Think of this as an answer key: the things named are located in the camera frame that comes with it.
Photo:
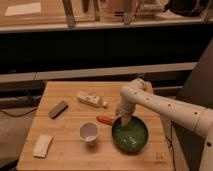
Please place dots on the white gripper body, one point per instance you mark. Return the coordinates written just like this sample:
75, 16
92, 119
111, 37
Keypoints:
124, 110

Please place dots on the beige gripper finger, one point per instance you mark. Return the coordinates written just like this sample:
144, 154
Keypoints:
125, 120

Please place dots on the green bowl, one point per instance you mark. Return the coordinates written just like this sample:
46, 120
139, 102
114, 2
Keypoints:
131, 138

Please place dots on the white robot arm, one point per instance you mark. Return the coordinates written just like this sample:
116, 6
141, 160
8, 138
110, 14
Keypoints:
193, 117

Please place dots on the white ceramic cup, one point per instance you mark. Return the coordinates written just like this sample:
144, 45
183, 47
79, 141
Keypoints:
88, 132

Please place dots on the clear plastic bottle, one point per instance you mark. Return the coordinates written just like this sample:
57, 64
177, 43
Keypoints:
91, 99

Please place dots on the wooden table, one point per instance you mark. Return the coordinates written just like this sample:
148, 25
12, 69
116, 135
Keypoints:
68, 152

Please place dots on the grey sponge block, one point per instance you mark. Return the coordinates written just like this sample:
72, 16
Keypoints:
56, 110

